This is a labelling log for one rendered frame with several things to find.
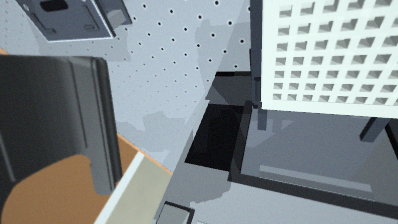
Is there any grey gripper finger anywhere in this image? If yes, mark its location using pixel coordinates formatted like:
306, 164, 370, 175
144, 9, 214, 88
0, 54, 123, 224

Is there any white well plate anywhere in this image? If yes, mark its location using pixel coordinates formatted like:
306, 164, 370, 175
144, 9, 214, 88
261, 0, 398, 118

